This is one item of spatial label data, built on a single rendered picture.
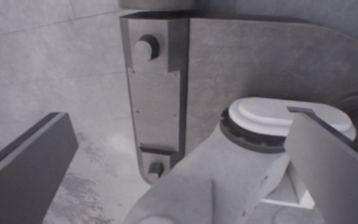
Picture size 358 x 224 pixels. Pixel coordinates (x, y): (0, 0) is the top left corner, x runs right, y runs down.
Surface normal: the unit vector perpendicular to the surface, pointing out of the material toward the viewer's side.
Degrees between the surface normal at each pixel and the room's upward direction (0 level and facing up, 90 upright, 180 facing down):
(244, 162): 90
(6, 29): 0
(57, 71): 0
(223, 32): 0
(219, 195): 90
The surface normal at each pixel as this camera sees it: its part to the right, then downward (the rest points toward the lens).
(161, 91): -0.18, 0.51
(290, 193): 0.01, -0.85
